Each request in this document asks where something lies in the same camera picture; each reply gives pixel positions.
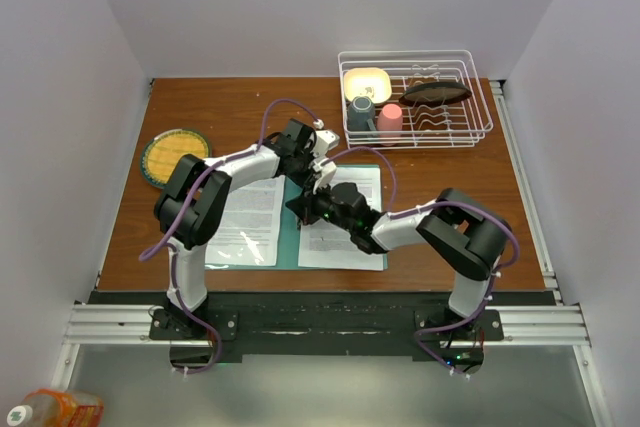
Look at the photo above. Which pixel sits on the dark brown oval plate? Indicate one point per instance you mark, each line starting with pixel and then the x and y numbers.
pixel 435 94

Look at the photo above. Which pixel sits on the green file folder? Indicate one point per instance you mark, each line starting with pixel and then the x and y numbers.
pixel 289 236

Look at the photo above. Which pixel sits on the grey-blue mug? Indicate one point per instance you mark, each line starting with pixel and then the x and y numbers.
pixel 361 115

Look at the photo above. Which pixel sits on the printed white paper sheet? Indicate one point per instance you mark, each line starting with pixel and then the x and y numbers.
pixel 249 230

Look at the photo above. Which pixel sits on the white wire dish rack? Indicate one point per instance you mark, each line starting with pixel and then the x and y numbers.
pixel 460 125

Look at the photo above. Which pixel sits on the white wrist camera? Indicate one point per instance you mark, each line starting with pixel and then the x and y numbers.
pixel 325 141
pixel 323 173

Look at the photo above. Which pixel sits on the pink cup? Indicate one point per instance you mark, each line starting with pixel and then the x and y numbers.
pixel 390 124

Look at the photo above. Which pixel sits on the round woven yellow coaster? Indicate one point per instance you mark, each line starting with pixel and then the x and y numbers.
pixel 161 154

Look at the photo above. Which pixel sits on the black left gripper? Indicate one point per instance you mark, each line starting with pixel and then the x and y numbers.
pixel 304 179

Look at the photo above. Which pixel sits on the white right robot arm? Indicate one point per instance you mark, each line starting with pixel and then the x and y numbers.
pixel 474 242

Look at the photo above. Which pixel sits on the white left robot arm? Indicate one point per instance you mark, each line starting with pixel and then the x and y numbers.
pixel 192 203

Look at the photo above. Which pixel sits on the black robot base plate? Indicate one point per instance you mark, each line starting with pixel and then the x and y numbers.
pixel 231 326

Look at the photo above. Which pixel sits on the orange drink bottle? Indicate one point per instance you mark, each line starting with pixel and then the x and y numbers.
pixel 47 407

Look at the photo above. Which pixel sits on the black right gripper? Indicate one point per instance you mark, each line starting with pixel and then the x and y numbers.
pixel 304 206

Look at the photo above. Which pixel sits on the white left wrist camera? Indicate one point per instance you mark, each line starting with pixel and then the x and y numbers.
pixel 325 141

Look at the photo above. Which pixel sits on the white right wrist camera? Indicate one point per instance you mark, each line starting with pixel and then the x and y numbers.
pixel 323 173

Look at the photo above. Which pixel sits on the cream square bowl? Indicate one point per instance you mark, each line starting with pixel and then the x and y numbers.
pixel 371 82

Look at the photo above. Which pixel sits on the printed paper stack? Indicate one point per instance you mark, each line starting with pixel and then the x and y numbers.
pixel 325 246

